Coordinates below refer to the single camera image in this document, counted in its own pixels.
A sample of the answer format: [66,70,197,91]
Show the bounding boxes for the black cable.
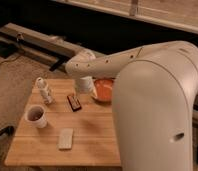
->
[0,53,23,75]

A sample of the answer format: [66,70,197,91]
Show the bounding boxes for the dark brown eraser block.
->
[67,94,82,112]

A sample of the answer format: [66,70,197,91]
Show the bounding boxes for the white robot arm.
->
[66,41,198,171]

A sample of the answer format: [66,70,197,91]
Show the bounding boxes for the white paper cup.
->
[25,105,47,128]

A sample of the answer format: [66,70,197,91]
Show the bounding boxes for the long wooden beam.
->
[0,23,83,63]

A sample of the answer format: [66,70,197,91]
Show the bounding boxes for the white plastic bottle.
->
[36,77,53,104]

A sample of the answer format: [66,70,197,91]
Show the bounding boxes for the beige rectangular sponge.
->
[58,128,73,150]

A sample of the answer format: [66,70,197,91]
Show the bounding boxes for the orange bowl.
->
[91,79,114,102]

